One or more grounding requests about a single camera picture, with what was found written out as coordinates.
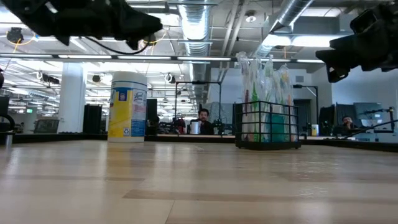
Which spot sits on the white column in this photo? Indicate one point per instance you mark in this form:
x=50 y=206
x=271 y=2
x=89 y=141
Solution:
x=71 y=99

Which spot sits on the person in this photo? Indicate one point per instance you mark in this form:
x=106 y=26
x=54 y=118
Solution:
x=347 y=124
x=206 y=124

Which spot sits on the black ceiling camera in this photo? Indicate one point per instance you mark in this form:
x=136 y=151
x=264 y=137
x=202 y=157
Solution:
x=15 y=35

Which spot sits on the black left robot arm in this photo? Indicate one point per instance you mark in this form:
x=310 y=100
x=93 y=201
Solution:
x=21 y=14

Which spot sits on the silver mug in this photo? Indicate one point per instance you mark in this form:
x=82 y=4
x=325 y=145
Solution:
x=195 y=127

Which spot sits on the black cabinet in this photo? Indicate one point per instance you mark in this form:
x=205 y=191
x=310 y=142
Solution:
x=92 y=118

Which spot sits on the yellow cup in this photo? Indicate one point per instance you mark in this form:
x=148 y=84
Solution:
x=315 y=130

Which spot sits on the black metal gantry frame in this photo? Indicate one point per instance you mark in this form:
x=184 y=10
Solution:
x=199 y=82

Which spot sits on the long ceiling light strip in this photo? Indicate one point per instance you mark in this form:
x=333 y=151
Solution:
x=84 y=57

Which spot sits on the orange toothbrush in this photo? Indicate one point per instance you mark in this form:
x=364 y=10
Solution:
x=289 y=102

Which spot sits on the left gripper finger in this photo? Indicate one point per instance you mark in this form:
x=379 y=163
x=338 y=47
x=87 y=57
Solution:
x=146 y=26

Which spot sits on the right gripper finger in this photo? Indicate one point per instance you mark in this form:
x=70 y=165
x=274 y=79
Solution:
x=340 y=53
x=337 y=76

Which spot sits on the disinfecting wipes canister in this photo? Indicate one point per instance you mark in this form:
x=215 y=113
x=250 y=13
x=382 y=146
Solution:
x=127 y=109

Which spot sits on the silver spiral air duct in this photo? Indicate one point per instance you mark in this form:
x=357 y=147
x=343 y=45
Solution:
x=196 y=28
x=289 y=15

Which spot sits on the background black robot arm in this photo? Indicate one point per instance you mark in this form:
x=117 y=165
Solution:
x=377 y=112

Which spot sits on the black monitor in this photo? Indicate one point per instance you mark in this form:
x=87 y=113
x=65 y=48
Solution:
x=151 y=109

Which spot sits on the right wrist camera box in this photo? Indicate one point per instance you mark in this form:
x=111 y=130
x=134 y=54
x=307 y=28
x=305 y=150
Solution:
x=365 y=20

